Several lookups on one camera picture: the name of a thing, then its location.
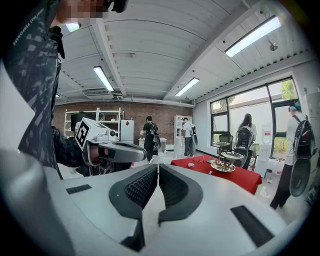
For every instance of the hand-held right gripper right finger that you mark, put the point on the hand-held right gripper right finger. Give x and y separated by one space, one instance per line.
212 200

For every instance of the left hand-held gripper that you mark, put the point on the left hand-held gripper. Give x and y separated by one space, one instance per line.
83 133

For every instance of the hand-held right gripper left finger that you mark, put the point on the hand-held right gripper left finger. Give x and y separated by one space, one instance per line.
100 200

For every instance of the brown-rimmed leaf plate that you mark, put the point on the brown-rimmed leaf plate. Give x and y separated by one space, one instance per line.
223 165

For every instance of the person's left forearm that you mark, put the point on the person's left forearm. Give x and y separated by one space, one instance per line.
65 150

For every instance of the person's left hand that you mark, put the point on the person's left hand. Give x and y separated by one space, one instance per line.
94 153

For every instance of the white cabinet with red sticker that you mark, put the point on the white cabinet with red sticker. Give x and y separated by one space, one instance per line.
127 132

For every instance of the red tablecloth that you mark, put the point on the red tablecloth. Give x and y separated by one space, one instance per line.
237 176

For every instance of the white metal storage shelf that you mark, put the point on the white metal storage shelf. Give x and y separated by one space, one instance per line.
107 117

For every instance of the white bookcase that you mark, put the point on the white bookcase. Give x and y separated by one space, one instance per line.
178 130

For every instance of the black mesh office chair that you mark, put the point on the black mesh office chair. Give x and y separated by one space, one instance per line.
225 142

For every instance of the ceiling air conditioner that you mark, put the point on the ceiling air conditioner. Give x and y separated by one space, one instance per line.
97 92

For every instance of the white water dispenser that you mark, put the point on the white water dispenser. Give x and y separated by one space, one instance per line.
265 145

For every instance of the long ceiling light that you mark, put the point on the long ceiling light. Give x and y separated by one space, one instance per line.
252 36
103 78
187 86

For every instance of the black-framed window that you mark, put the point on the black-framed window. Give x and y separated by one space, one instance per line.
250 110

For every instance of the person's dark patterned jacket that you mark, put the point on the person's dark patterned jacket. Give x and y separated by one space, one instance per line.
35 75

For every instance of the hanging ceiling fixture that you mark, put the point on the hanging ceiling fixture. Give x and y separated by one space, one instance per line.
273 46

